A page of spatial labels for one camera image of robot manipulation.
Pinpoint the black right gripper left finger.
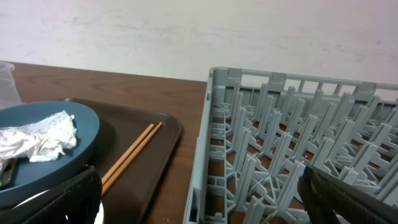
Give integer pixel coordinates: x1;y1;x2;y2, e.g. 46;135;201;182
1;167;102;224

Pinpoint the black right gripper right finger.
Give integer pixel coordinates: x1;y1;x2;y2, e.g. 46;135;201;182
297;166;397;224

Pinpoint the wooden chopstick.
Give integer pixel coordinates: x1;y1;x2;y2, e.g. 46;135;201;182
101;124;154;185
101;122;163;197

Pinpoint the dark blue plate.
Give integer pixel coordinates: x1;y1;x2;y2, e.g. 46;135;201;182
1;101;100;208

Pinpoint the white tissue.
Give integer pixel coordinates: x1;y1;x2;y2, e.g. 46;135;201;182
1;110;77;172

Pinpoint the grey dishwasher rack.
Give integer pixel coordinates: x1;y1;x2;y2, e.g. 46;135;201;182
183;67;397;223

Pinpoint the clear plastic waste bin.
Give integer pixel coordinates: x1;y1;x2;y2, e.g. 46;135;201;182
0;62;22;109

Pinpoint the dark brown serving tray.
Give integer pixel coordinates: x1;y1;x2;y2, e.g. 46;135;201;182
74;99;183;223

